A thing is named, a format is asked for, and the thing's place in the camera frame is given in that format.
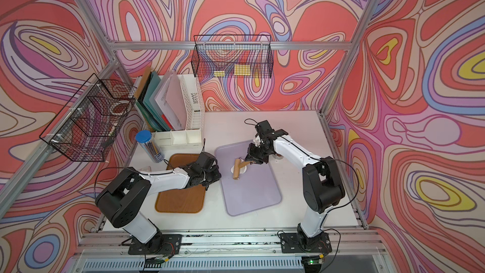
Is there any white dough piece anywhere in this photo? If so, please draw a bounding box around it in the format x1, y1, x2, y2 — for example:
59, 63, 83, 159
231, 166, 247, 176

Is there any wooden dough roller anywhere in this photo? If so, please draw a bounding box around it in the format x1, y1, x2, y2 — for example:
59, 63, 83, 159
232, 158, 253, 179

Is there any lilac plastic cutting mat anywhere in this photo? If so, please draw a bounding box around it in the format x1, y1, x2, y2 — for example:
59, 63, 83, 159
215, 141, 282, 216

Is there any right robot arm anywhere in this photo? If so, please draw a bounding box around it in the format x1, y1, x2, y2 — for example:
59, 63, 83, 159
245, 120, 346, 244

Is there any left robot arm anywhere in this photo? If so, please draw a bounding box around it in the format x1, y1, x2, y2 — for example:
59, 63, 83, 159
95, 152, 221, 245

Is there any round metal cutter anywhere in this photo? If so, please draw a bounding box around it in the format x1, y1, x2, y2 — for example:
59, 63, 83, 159
272, 154, 284, 160

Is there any brown wooden tray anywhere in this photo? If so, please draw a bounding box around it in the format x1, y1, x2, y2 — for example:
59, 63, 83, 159
155, 154, 206, 214

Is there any white file organizer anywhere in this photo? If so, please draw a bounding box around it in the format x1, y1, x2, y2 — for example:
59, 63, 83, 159
135, 70, 205, 150

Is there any blue lid clear jar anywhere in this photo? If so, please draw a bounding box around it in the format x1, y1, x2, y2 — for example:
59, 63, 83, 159
135, 130, 164, 163

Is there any green folder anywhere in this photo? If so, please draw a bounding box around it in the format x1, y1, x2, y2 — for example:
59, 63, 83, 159
139, 72, 172, 131

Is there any white paper folder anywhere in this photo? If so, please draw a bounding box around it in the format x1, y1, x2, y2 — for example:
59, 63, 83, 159
155, 71, 187, 131

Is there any yellow sticky note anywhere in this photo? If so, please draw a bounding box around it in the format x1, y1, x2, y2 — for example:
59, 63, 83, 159
234, 64, 251, 77

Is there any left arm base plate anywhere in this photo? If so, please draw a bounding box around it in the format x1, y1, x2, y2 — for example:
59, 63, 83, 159
128, 234, 183, 256

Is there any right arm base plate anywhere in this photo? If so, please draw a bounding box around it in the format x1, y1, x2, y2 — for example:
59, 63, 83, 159
277, 231, 332, 255

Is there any black wire basket back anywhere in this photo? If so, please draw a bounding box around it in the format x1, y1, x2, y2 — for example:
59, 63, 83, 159
191, 34, 274, 79

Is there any black wire basket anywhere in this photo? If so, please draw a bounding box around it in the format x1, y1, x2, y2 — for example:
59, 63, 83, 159
39, 75, 135, 162
191, 34, 274, 79

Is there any black wire basket left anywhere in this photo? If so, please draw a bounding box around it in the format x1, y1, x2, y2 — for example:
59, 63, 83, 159
39, 75, 135, 162

